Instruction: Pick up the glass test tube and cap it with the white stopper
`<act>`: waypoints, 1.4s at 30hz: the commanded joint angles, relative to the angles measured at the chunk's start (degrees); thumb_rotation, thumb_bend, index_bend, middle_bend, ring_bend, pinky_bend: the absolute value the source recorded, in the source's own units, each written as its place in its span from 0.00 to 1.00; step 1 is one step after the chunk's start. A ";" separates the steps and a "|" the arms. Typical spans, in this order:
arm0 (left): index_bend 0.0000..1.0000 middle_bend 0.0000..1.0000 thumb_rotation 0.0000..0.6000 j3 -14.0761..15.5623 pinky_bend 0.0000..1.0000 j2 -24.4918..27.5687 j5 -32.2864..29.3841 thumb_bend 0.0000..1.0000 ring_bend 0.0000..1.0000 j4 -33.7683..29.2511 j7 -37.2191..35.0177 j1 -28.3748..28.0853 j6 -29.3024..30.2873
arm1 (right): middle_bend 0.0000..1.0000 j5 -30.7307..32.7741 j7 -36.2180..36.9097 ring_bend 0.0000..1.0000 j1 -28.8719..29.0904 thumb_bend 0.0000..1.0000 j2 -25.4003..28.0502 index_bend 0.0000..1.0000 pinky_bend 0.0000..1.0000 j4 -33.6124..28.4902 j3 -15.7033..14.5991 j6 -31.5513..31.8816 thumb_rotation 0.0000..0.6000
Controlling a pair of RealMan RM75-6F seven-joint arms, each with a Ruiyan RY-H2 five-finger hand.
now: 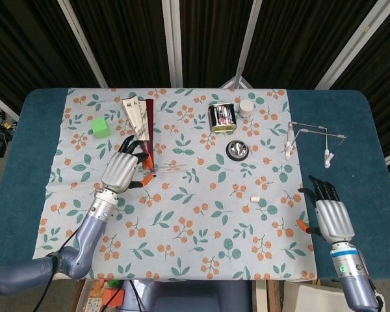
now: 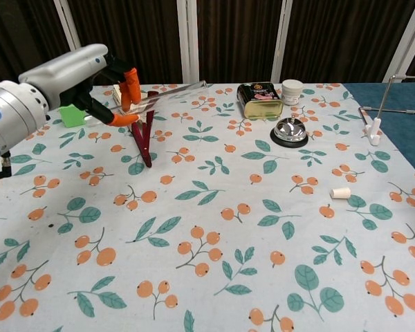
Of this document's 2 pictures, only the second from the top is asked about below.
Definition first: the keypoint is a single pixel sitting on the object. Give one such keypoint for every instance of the small white jar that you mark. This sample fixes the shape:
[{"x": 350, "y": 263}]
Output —
[{"x": 292, "y": 91}]

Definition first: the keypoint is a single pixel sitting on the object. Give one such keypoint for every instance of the green cube box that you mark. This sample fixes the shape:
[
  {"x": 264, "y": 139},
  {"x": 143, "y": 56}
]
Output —
[{"x": 71, "y": 119}]

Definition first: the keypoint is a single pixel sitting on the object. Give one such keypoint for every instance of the clear glass test tube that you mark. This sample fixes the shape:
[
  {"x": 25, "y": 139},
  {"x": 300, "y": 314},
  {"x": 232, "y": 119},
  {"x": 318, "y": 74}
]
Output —
[{"x": 173, "y": 91}]

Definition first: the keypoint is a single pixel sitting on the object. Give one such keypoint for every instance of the dark red folding fan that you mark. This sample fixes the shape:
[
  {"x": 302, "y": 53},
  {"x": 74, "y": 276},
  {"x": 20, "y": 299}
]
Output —
[{"x": 145, "y": 145}]

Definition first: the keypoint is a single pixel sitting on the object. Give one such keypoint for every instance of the gold and black tin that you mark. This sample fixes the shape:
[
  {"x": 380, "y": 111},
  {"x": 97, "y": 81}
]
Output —
[{"x": 259, "y": 103}]

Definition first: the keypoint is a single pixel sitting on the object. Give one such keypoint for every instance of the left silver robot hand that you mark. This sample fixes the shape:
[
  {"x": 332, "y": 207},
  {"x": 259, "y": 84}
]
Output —
[{"x": 69, "y": 69}]

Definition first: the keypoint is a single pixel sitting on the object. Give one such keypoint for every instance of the white rubber stopper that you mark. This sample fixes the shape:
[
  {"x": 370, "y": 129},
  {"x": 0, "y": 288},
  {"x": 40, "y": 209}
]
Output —
[{"x": 340, "y": 193}]

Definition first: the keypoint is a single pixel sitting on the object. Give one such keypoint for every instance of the silver call bell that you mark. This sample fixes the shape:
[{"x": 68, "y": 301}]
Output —
[{"x": 289, "y": 131}]

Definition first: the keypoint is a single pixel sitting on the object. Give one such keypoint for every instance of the orange fruit print tablecloth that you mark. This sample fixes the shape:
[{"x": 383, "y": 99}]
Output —
[{"x": 207, "y": 242}]

